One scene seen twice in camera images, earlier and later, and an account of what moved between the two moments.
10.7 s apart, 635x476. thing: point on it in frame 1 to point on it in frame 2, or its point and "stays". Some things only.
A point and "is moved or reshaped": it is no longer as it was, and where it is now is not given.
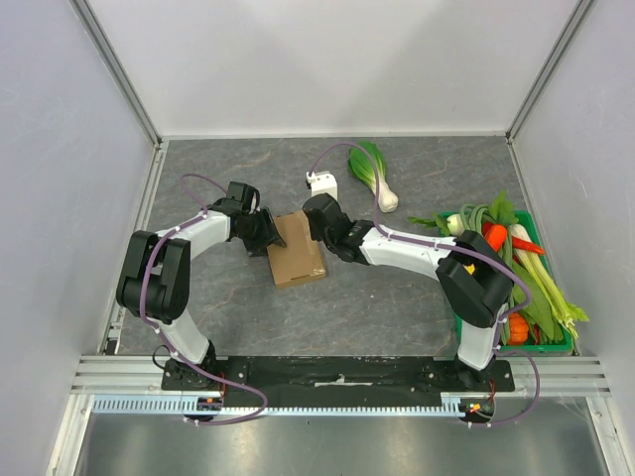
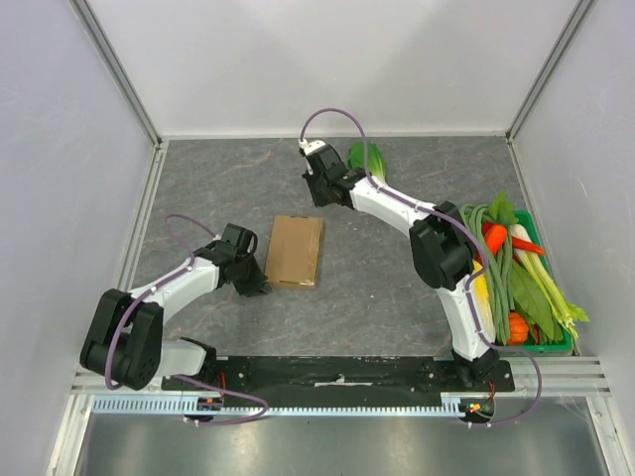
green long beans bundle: (473, 216) stays
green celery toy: (570, 313) stays
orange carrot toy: (495, 236) stays
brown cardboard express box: (300, 260) is moved or reshaped
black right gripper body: (317, 213) to (320, 190)
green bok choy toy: (362, 165) stays
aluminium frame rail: (568, 378) stays
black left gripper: (269, 235) to (258, 285)
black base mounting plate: (333, 380) stays
